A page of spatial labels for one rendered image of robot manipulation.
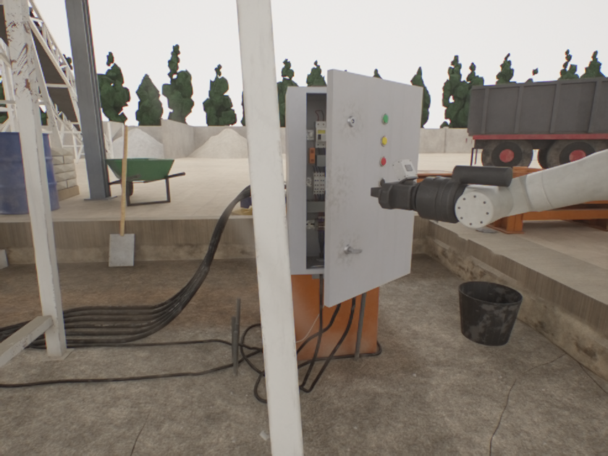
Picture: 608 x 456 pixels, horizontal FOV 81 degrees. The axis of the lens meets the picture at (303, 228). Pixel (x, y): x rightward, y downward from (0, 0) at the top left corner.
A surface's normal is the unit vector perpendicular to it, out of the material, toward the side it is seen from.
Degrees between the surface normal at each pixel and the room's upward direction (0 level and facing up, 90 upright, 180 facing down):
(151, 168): 111
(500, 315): 99
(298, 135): 90
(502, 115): 90
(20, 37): 91
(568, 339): 80
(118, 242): 70
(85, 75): 90
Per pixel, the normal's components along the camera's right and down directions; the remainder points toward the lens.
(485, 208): -0.74, 0.21
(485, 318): -0.53, 0.33
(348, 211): 0.67, 0.17
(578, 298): -1.00, 0.02
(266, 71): 0.08, 0.06
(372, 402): 0.00, -0.97
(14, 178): 0.30, 0.21
